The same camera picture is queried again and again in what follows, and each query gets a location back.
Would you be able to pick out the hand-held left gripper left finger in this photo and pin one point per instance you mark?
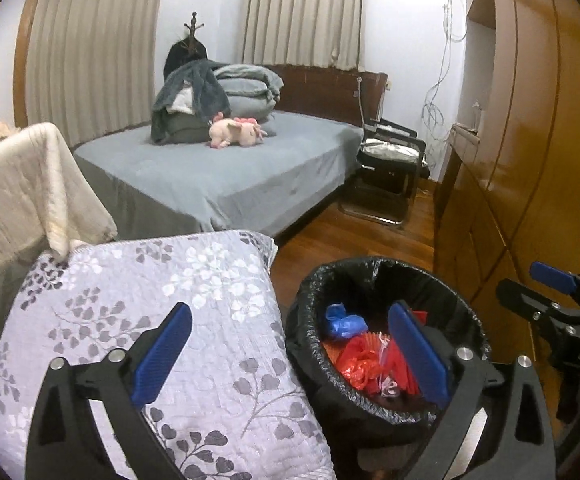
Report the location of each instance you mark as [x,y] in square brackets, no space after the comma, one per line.
[162,355]

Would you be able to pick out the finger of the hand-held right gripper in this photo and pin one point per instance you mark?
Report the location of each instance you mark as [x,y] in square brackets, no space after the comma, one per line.
[552,274]
[525,300]

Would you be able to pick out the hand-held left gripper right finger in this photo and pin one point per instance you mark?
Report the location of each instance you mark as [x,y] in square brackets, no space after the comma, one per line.
[417,355]

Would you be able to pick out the orange foam net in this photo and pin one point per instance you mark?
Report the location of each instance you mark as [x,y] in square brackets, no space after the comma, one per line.
[377,340]

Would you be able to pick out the pink translucent plastic bag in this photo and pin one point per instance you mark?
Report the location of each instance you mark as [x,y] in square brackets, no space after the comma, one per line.
[387,387]

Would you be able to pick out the red plastic bag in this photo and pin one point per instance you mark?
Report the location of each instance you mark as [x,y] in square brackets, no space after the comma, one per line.
[357,365]

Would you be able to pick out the trash bin with black bag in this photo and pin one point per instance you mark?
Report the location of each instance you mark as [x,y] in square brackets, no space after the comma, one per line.
[400,285]

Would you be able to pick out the blue plastic bag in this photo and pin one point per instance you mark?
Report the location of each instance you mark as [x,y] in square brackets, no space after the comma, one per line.
[345,325]

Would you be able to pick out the grey floral quilt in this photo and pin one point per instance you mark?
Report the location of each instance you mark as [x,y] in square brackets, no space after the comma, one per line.
[145,270]

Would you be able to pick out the wooden wardrobe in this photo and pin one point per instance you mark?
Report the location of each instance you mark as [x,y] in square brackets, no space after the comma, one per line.
[520,135]

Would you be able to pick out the black folding chair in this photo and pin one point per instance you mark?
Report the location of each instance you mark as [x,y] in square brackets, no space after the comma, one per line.
[390,180]

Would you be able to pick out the bed with grey sheet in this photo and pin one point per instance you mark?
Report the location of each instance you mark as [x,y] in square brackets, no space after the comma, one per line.
[210,170]

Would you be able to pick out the silver cushion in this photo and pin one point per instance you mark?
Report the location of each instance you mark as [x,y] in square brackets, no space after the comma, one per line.
[390,151]

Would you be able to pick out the pink plush toy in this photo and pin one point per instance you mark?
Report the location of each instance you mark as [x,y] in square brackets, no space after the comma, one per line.
[232,132]

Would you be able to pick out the dark grey fleece blanket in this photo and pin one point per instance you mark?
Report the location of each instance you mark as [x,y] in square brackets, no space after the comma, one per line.
[195,80]

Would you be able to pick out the wooden headboard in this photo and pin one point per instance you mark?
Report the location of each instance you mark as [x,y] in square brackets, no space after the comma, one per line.
[320,90]

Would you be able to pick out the folded grey duvets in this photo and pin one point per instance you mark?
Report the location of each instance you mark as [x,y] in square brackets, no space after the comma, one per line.
[250,85]

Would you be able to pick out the dark coat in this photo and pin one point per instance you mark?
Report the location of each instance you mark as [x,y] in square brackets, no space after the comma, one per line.
[177,57]

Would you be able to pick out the wide beige curtain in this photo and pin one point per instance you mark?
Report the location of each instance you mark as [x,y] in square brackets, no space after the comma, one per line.
[90,50]

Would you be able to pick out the wooden coat rack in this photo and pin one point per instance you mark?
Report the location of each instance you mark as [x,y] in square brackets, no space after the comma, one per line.
[193,25]

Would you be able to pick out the narrow beige curtain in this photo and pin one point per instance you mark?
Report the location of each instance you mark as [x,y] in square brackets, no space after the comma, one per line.
[300,15]

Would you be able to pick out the wooden window frame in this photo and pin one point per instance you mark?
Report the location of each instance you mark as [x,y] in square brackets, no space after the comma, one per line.
[20,60]

